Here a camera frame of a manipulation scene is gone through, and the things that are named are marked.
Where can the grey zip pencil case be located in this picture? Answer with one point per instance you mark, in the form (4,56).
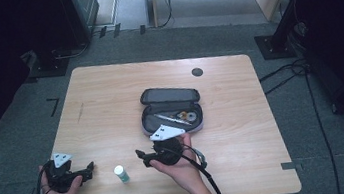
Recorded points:
(171,105)

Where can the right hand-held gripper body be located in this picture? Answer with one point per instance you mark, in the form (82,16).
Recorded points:
(167,151)

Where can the black round table grommet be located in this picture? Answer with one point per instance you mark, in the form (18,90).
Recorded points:
(197,72)

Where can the clear correction tape dispenser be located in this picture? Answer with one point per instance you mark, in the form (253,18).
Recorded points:
(187,116)

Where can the white green glue stick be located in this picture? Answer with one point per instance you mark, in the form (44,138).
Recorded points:
(121,173)

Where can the grey tape piece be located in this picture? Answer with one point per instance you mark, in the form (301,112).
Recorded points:
(288,165)

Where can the black cabinet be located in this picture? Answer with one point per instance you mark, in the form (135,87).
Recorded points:
(79,11)

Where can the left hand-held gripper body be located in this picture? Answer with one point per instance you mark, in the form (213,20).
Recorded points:
(59,177)

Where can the silver ballpoint pen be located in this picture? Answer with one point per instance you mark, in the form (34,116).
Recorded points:
(173,119)

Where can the person's right hand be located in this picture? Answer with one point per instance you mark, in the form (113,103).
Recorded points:
(183,172)

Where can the black floor tape strip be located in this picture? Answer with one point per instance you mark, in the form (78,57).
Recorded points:
(117,30)
(142,29)

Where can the black slanted stand with base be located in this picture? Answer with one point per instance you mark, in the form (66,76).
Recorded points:
(275,44)

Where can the black stand with base plate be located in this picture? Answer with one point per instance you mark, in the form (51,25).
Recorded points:
(48,66)

